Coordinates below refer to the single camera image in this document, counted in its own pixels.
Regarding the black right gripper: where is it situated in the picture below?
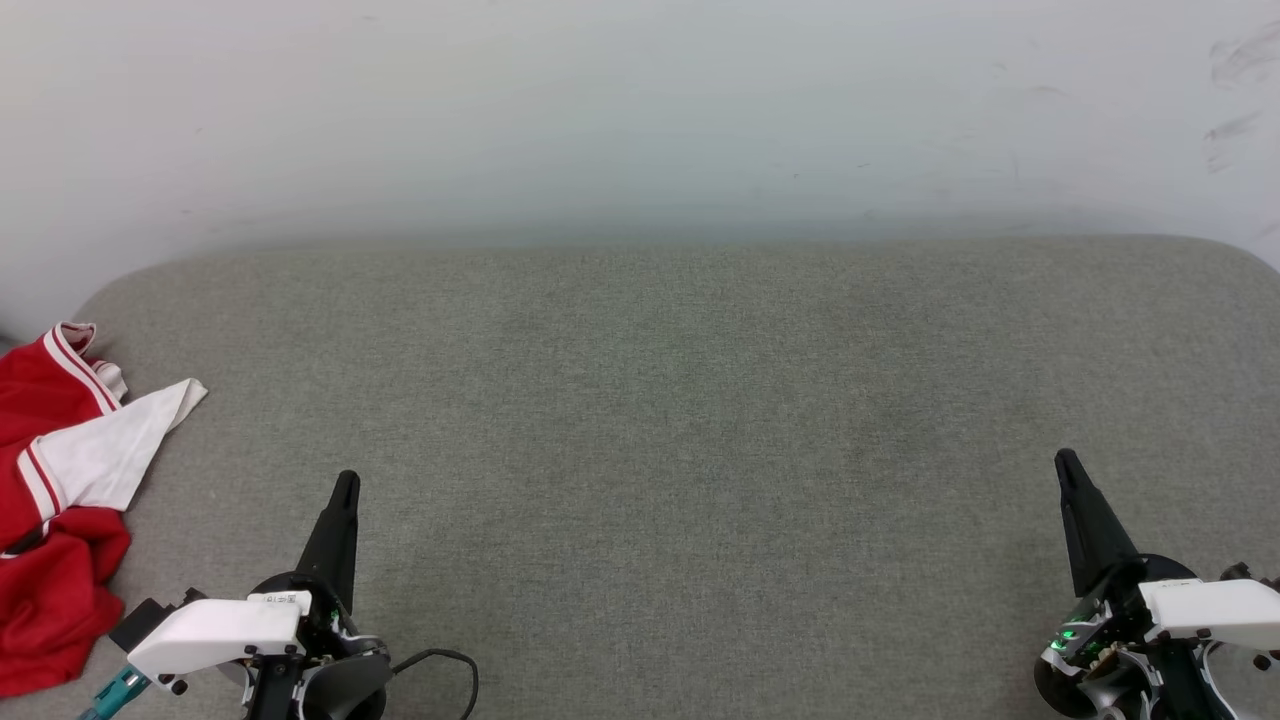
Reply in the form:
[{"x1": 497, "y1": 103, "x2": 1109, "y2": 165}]
[{"x1": 1035, "y1": 449, "x2": 1280, "y2": 720}]

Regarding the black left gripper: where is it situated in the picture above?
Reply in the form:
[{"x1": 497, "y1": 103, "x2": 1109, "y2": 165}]
[{"x1": 248, "y1": 470, "x2": 389, "y2": 669}]

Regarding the red and white basketball jersey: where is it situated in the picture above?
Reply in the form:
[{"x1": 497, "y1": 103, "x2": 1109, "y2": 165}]
[{"x1": 0, "y1": 322, "x2": 209, "y2": 698}]

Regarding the thin black cable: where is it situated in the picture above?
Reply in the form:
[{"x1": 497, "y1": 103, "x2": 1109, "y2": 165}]
[{"x1": 388, "y1": 648, "x2": 480, "y2": 720}]

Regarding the teal cable connector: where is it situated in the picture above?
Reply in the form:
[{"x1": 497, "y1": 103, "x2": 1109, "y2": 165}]
[{"x1": 78, "y1": 667, "x2": 151, "y2": 720}]

